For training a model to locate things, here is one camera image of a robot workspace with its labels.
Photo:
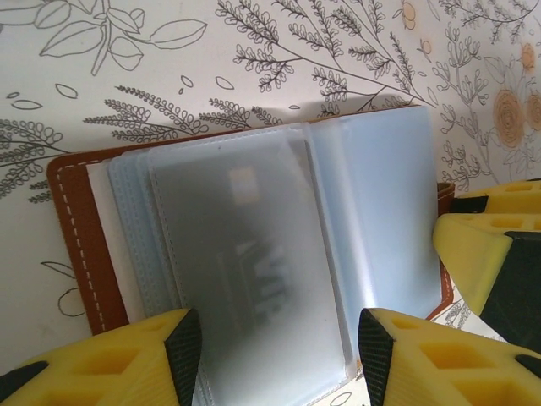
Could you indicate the black VIP card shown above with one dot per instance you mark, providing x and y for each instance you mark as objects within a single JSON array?
[{"x": 253, "y": 237}]

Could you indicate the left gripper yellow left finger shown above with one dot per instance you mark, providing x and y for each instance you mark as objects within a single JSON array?
[{"x": 105, "y": 372}]

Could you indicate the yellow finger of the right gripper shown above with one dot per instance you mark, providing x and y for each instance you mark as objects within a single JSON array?
[
  {"x": 473, "y": 258},
  {"x": 511, "y": 194}
]

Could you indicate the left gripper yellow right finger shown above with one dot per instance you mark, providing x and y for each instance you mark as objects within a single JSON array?
[{"x": 444, "y": 372}]

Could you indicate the brown leather card holder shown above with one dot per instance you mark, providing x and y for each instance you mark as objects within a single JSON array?
[{"x": 380, "y": 190}]

